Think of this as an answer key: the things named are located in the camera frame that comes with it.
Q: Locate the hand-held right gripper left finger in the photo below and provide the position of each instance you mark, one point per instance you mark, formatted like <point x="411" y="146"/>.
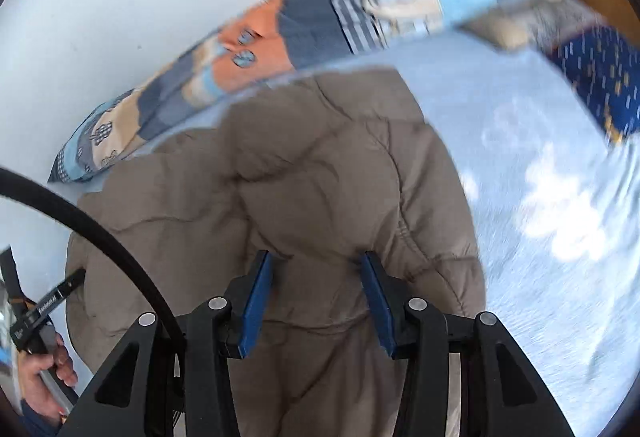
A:
<point x="255" y="304"/>

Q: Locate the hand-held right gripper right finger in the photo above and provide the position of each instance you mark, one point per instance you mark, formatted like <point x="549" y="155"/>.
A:
<point x="381" y="309"/>

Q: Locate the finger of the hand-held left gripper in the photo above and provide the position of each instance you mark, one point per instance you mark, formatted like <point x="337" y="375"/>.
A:
<point x="70" y="284"/>

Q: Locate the brown quilted jacket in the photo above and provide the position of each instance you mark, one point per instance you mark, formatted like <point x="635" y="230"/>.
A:
<point x="300" y="177"/>

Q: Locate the person's left forearm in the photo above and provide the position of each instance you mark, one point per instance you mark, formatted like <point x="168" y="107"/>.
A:
<point x="37" y="424"/>

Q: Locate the person's left hand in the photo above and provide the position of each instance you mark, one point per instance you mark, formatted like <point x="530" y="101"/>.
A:
<point x="40" y="384"/>

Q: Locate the light blue bed sheet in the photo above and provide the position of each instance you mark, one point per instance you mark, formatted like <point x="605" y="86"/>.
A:
<point x="525" y="152"/>

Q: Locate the patchwork striped quilt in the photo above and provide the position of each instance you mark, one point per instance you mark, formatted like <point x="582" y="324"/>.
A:
<point x="260" y="32"/>

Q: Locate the grey beige cloth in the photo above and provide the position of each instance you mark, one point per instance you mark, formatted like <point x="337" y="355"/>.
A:
<point x="510" y="31"/>

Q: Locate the dark blue patterned pillow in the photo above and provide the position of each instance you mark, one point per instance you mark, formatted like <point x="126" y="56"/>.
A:
<point x="605" y="77"/>

